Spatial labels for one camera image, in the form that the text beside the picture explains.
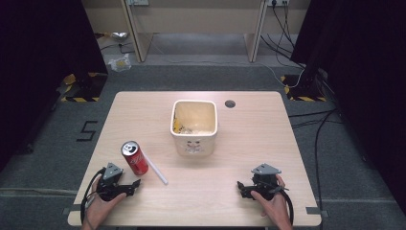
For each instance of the white square bin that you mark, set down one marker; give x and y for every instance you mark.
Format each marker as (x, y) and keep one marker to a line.
(194, 143)

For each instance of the crumpled silver foil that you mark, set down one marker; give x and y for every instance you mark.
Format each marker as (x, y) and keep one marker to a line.
(119, 35)

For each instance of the grey table grommet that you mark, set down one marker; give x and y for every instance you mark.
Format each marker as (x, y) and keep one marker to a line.
(230, 103)

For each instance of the white wall socket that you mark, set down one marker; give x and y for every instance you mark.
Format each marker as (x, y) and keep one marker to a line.
(277, 2)
(137, 2)

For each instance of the yellow scrap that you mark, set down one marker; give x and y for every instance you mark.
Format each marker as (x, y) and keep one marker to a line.
(176, 125)

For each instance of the red soda can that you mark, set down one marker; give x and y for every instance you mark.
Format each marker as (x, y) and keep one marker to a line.
(135, 159)

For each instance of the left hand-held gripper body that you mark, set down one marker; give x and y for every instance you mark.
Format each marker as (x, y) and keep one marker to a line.
(110, 188)

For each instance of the grey tape piece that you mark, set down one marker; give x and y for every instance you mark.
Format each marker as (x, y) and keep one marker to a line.
(316, 211)
(74, 209)

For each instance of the person's right hand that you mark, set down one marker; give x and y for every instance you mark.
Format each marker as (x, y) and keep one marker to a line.
(276, 207)

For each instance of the black stand base striped tape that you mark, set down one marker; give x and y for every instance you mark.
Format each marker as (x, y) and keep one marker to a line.
(303, 91)
(86, 89)

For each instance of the white plastic straw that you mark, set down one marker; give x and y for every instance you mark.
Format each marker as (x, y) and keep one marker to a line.
(156, 171)

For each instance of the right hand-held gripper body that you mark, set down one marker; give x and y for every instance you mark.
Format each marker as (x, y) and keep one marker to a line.
(265, 183)

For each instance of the person's left hand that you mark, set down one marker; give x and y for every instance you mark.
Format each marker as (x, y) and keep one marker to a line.
(102, 209)

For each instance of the clear plastic wrapper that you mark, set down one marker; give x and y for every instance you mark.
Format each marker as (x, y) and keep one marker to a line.
(120, 64)

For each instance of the white paper scraps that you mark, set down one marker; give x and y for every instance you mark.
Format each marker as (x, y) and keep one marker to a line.
(196, 131)

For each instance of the black curtain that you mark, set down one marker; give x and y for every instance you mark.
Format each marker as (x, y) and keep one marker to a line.
(367, 80)
(38, 64)

